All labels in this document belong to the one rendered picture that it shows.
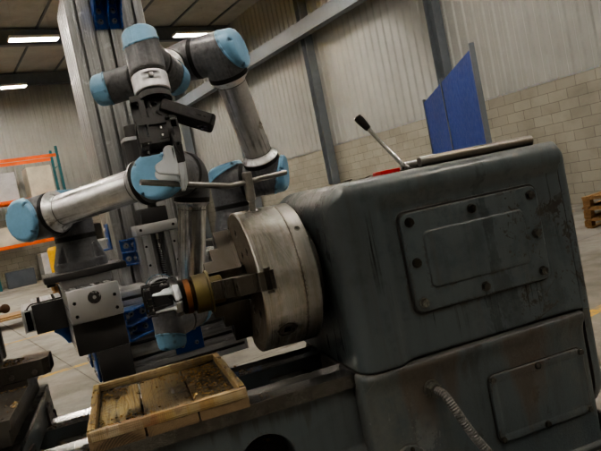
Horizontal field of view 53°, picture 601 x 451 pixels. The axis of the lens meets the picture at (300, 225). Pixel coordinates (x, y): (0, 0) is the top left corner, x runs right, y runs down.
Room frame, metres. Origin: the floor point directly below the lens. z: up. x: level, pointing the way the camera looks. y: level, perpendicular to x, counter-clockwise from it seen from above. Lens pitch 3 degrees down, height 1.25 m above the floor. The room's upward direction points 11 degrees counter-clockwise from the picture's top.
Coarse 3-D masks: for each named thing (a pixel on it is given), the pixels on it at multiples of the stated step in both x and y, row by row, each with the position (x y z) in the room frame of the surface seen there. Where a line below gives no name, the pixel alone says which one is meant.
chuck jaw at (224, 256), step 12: (228, 228) 1.42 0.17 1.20; (216, 240) 1.38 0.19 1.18; (228, 240) 1.38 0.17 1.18; (216, 252) 1.36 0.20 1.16; (228, 252) 1.36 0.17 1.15; (204, 264) 1.34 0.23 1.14; (216, 264) 1.34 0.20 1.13; (228, 264) 1.35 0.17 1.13; (240, 264) 1.35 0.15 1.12; (228, 276) 1.36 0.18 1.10
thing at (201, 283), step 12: (192, 276) 1.30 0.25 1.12; (204, 276) 1.30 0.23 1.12; (216, 276) 1.32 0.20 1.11; (180, 288) 1.28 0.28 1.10; (192, 288) 1.28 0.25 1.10; (204, 288) 1.28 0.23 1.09; (192, 300) 1.27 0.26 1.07; (204, 300) 1.28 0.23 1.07; (216, 300) 1.30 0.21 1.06; (192, 312) 1.29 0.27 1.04
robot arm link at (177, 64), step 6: (174, 60) 1.34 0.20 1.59; (174, 66) 1.34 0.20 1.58; (180, 66) 1.36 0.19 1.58; (168, 72) 1.32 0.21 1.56; (174, 72) 1.34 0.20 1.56; (180, 72) 1.36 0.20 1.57; (186, 72) 1.39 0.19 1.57; (168, 78) 1.33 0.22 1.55; (174, 78) 1.35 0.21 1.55; (180, 78) 1.37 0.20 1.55; (186, 78) 1.39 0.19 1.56; (174, 84) 1.36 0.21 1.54; (180, 84) 1.38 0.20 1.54; (186, 84) 1.40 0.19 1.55; (174, 90) 1.39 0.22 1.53; (180, 90) 1.40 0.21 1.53
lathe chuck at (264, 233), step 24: (240, 216) 1.30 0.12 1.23; (264, 216) 1.29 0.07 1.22; (240, 240) 1.30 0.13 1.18; (264, 240) 1.23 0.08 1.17; (288, 240) 1.24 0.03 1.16; (264, 264) 1.20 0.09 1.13; (288, 264) 1.22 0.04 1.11; (288, 288) 1.21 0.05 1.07; (264, 312) 1.21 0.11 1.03; (288, 312) 1.22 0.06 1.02; (264, 336) 1.26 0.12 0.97; (288, 336) 1.26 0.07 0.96
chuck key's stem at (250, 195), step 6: (246, 174) 1.31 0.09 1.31; (246, 180) 1.31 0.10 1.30; (252, 180) 1.32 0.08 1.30; (246, 186) 1.31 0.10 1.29; (252, 186) 1.31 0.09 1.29; (246, 192) 1.31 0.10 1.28; (252, 192) 1.31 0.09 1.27; (246, 198) 1.32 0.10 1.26; (252, 198) 1.32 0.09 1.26; (252, 204) 1.32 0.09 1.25; (252, 210) 1.32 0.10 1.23
